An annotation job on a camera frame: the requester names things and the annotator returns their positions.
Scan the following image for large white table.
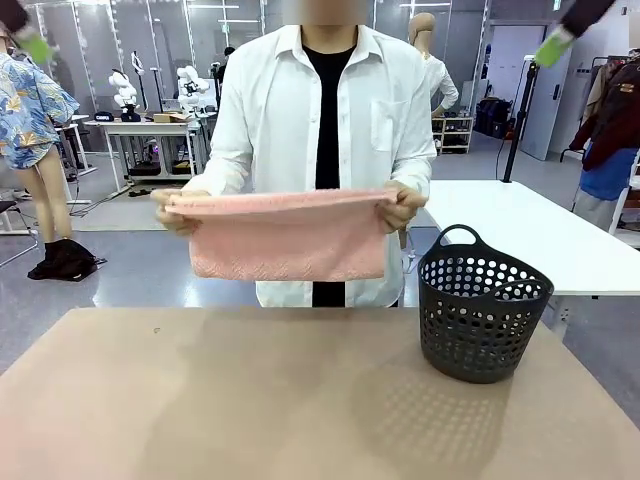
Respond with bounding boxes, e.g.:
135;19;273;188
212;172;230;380
424;179;640;346

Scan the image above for black ring light stand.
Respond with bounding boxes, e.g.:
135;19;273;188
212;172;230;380
129;49;151;112

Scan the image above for mannequin in blue patterned shirt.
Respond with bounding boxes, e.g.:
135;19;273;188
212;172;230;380
0;32;81;251

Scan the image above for beige coat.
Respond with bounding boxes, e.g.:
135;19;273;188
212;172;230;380
579;63;609;127

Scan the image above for pink towel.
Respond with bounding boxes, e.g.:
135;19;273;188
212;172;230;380
163;187;401;282

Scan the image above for white robot on black base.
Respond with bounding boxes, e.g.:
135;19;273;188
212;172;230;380
108;68;139;122

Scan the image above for person's right hand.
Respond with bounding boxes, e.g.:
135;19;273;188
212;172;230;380
149;187;201;237

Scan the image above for black tripod pole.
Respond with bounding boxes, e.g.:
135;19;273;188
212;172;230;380
501;56;542;184

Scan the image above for black suitcases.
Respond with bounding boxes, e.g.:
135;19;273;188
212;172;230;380
474;97;516;140

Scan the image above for person's right forearm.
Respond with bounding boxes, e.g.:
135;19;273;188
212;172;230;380
180;134;254;197

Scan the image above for black clothes pile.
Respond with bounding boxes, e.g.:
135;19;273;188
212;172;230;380
27;238;107;282

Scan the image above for white door panel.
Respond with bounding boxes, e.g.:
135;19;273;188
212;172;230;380
519;39;574;162

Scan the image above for thin black stand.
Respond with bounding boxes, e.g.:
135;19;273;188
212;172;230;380
151;63;167;112

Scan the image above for person in white shirt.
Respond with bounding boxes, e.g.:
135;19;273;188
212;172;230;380
182;0;439;309

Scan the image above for white robot with black camera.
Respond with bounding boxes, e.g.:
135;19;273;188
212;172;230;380
175;63;212;115

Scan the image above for mannequin in white shirt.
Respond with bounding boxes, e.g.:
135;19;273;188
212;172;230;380
407;12;460;151

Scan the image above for person's left hand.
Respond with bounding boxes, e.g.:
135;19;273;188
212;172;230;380
377;180;430;235

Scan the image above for person's left forearm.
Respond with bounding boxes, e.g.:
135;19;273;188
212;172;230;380
388;144;439;194

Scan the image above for blue garment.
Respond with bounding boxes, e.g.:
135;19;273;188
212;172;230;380
578;139;640;202

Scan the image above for dark maroon jacket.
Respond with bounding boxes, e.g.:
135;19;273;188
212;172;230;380
569;48;640;172

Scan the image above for low wooden shelf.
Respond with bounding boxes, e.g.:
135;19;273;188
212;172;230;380
430;115;475;155

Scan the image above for small white desk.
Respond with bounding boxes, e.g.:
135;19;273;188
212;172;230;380
49;113;99;206

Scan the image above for black seat white chair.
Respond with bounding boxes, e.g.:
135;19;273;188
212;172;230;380
0;198;40;267

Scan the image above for white background table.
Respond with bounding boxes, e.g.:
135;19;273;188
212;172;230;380
82;117;217;197

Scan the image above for dark grey perforated basket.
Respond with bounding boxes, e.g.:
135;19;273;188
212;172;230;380
417;224;556;385

